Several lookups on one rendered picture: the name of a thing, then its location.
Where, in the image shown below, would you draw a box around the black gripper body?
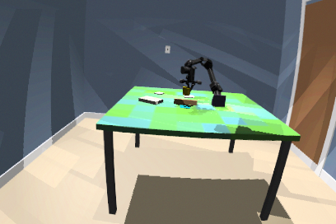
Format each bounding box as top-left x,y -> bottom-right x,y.
180,73 -> 202,85

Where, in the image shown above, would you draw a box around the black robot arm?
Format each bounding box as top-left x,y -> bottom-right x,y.
180,57 -> 222,95

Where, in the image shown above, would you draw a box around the peach flat bar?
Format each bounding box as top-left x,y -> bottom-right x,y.
174,98 -> 198,105

